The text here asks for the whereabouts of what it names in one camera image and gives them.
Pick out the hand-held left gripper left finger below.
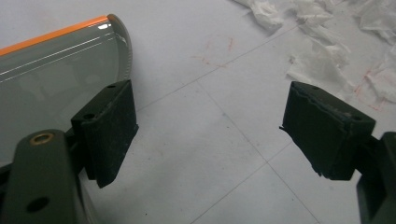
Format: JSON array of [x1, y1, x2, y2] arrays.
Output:
[[70, 79, 139, 189]]

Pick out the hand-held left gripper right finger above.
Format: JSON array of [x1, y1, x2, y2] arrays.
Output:
[[278, 81, 376, 181]]

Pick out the grey dustpan with orange edge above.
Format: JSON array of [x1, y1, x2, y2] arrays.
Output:
[[0, 13, 134, 224]]

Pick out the pile of white paper scraps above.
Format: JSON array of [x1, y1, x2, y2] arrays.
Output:
[[233, 0, 396, 111]]

